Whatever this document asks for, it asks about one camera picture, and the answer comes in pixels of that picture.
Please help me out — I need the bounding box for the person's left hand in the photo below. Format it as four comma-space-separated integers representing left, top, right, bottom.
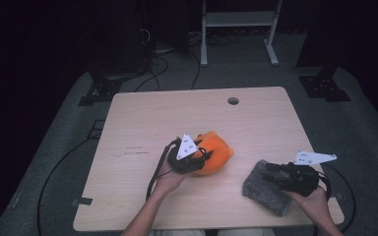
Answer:
154, 159, 192, 198

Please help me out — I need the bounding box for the tangle of floor cables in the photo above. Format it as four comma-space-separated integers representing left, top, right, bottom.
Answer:
188, 30, 240, 47

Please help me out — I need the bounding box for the long black floor cable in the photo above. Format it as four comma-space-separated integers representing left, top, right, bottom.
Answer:
36, 137, 96, 236
323, 162, 357, 236

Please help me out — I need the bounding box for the white metal stand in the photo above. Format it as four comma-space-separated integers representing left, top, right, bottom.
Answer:
200, 0, 284, 68

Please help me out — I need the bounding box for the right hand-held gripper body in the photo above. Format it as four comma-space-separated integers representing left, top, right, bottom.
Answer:
275, 149, 338, 198

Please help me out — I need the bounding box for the right hand-held gripper cable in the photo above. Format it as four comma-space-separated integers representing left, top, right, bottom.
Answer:
316, 170, 333, 201

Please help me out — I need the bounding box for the black stand base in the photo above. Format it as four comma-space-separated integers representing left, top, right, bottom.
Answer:
78, 63, 146, 107
297, 64, 352, 103

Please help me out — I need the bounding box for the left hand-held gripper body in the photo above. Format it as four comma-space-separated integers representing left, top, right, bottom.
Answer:
166, 133, 211, 175

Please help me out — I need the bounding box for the dark equipment tower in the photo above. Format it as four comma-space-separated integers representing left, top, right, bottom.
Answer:
90, 0, 152, 75

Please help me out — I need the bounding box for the orange plush toy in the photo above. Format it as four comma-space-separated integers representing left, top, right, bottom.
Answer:
190, 130, 235, 176

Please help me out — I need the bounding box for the grey fuzzy cloth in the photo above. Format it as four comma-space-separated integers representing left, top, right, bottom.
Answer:
241, 159, 293, 218

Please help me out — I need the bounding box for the person's right hand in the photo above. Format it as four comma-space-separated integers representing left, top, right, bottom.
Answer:
282, 187, 331, 227

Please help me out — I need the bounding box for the thin black floor cable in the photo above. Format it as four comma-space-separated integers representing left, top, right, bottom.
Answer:
190, 51, 202, 90
134, 56, 170, 92

